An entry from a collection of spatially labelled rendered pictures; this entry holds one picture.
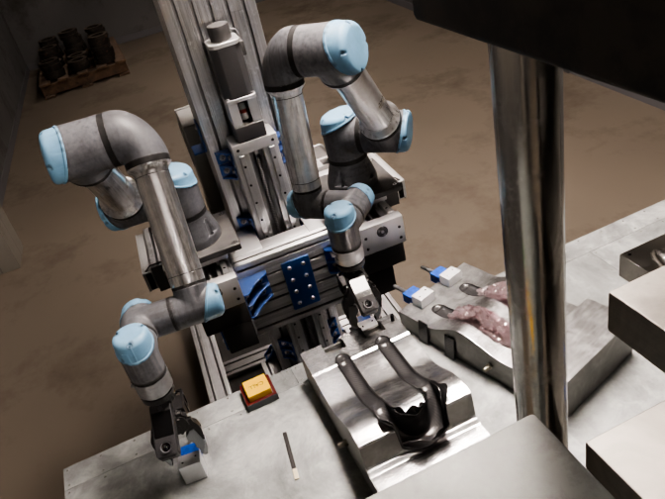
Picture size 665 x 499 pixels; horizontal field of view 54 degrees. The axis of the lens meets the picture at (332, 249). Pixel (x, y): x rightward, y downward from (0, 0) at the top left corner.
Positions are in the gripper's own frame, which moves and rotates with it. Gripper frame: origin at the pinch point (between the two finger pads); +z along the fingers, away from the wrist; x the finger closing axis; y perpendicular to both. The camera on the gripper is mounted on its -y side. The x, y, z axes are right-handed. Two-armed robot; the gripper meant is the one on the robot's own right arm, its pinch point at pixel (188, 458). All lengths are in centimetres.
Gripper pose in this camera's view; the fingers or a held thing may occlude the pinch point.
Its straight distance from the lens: 156.2
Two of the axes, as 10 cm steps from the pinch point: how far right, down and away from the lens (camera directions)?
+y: -2.4, -5.0, 8.3
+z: 2.1, 8.1, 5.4
